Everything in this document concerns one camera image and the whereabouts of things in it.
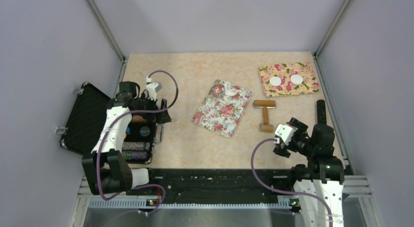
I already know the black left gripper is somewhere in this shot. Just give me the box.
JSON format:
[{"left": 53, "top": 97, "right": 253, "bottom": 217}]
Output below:
[{"left": 134, "top": 93, "right": 171, "bottom": 124}]

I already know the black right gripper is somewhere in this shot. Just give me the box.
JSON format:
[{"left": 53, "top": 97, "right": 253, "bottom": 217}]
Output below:
[{"left": 273, "top": 117, "right": 316, "bottom": 157}]

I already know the wooden dough roller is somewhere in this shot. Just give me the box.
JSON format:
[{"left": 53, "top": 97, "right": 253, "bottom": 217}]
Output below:
[{"left": 253, "top": 100, "right": 276, "bottom": 133}]

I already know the white floral tray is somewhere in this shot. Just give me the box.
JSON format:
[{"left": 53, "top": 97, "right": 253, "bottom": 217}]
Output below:
[{"left": 192, "top": 79, "right": 252, "bottom": 138}]

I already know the new round cut wrapper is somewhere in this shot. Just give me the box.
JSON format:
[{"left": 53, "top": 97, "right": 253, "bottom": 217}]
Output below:
[{"left": 290, "top": 74, "right": 303, "bottom": 85}]

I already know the white dough piece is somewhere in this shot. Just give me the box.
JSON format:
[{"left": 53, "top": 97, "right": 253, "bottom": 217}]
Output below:
[{"left": 224, "top": 82, "right": 239, "bottom": 96}]

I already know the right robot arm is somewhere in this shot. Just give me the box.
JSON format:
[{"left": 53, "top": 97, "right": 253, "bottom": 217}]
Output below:
[{"left": 273, "top": 118, "right": 345, "bottom": 227}]

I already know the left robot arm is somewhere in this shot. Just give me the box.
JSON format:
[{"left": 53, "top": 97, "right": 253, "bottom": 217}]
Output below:
[{"left": 82, "top": 79, "right": 171, "bottom": 200}]

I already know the yellow floral tray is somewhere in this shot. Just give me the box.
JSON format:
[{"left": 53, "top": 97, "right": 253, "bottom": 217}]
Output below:
[{"left": 258, "top": 62, "right": 320, "bottom": 98}]

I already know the flat round white wrapper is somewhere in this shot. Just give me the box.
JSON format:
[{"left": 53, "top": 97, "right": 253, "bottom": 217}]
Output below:
[{"left": 269, "top": 76, "right": 282, "bottom": 86}]

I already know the black poker chip case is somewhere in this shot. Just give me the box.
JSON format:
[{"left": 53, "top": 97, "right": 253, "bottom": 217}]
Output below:
[{"left": 60, "top": 82, "right": 159, "bottom": 164}]

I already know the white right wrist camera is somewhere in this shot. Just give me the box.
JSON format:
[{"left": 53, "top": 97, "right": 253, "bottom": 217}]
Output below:
[{"left": 274, "top": 124, "right": 296, "bottom": 145}]

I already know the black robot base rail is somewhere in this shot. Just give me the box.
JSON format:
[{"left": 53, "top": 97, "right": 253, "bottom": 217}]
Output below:
[{"left": 149, "top": 168, "right": 282, "bottom": 205}]

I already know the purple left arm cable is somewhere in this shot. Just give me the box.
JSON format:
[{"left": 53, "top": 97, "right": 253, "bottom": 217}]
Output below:
[{"left": 96, "top": 70, "right": 179, "bottom": 216}]

